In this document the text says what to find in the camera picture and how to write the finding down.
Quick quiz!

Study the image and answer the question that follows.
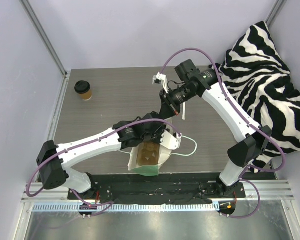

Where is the brown cardboard cup carrier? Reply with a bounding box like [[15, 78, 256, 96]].
[[136, 142, 160, 166]]

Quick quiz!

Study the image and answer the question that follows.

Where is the green paper gift bag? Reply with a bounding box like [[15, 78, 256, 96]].
[[118, 118, 198, 177]]

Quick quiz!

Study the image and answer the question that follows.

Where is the brown paper coffee cup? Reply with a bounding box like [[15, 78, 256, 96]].
[[74, 80, 92, 101]]

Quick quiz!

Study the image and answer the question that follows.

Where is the black plastic cup lid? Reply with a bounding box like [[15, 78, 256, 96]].
[[74, 80, 91, 94]]

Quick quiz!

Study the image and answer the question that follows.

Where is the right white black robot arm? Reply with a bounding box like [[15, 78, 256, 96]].
[[152, 59, 272, 198]]

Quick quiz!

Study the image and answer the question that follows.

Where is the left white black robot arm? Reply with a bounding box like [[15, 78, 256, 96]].
[[35, 112, 170, 200]]

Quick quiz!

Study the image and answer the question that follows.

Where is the white wrapped straw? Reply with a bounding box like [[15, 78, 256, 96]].
[[182, 102, 186, 121]]

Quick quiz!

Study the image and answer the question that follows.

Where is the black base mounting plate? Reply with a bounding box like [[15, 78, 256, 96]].
[[80, 173, 246, 205]]

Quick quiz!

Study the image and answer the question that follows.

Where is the zebra print blanket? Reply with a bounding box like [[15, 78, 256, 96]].
[[209, 21, 300, 174]]

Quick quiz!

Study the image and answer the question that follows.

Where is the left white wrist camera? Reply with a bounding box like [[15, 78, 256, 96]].
[[160, 130, 182, 151]]

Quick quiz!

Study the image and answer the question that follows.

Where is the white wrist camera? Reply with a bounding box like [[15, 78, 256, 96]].
[[160, 130, 182, 151], [152, 72, 169, 94]]

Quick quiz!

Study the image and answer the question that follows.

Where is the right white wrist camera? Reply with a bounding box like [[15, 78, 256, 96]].
[[152, 72, 169, 94]]

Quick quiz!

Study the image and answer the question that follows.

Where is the white slotted cable duct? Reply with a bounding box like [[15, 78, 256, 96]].
[[32, 201, 220, 213]]

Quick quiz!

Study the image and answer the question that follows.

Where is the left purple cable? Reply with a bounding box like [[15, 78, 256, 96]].
[[24, 118, 183, 219]]

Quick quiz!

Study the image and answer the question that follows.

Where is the purple cable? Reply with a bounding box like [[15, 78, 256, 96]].
[[161, 47, 288, 221], [24, 118, 183, 219]]

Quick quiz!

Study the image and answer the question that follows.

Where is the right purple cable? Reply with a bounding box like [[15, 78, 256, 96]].
[[161, 47, 288, 221]]

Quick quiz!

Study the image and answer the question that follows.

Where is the aluminium frame rail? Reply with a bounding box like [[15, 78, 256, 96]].
[[21, 180, 295, 202]]

